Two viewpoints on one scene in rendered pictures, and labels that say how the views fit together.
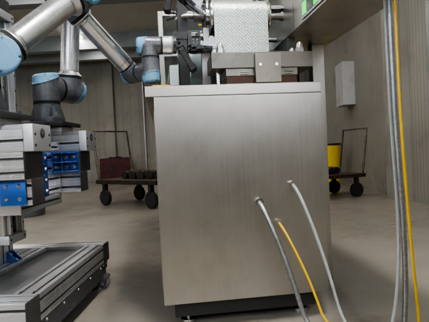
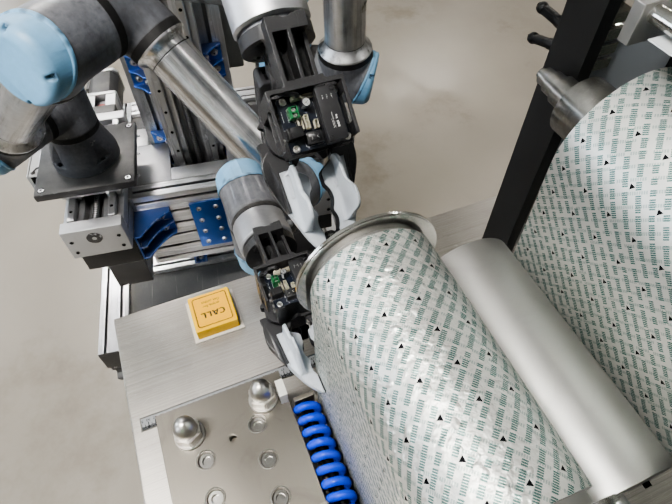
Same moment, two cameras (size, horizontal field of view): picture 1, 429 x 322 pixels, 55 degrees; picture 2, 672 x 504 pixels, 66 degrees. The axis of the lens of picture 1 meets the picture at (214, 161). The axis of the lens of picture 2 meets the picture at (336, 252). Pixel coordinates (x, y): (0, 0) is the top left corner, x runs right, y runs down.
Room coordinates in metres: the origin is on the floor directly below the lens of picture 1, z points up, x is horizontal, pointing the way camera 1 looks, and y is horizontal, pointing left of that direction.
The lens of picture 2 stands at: (1.73, -0.28, 1.66)
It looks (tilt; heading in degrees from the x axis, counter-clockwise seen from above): 52 degrees down; 75
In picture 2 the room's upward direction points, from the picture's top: straight up
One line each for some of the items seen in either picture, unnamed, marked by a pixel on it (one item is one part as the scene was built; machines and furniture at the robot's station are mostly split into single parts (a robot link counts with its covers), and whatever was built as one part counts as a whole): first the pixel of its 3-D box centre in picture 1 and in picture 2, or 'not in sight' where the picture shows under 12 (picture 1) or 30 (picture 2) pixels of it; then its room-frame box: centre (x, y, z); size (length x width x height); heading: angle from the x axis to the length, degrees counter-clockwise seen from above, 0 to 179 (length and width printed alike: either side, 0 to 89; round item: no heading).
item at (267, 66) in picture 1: (267, 68); not in sight; (1.58, -0.22, 0.97); 0.10 x 0.03 x 0.11; 97
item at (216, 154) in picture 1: (207, 184); not in sight; (2.77, 0.05, 0.43); 2.52 x 0.64 x 0.86; 7
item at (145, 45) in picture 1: (149, 46); (248, 199); (1.74, 0.25, 1.11); 0.11 x 0.08 x 0.09; 97
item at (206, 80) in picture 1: (202, 63); not in sight; (1.86, 0.03, 1.05); 0.06 x 0.05 x 0.31; 97
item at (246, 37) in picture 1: (242, 45); (358, 460); (1.79, -0.14, 1.11); 0.23 x 0.01 x 0.18; 97
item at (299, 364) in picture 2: (212, 43); (299, 354); (1.76, -0.02, 1.11); 0.09 x 0.03 x 0.06; 96
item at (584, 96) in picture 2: (199, 15); (597, 122); (2.08, 0.04, 1.34); 0.06 x 0.06 x 0.06; 7
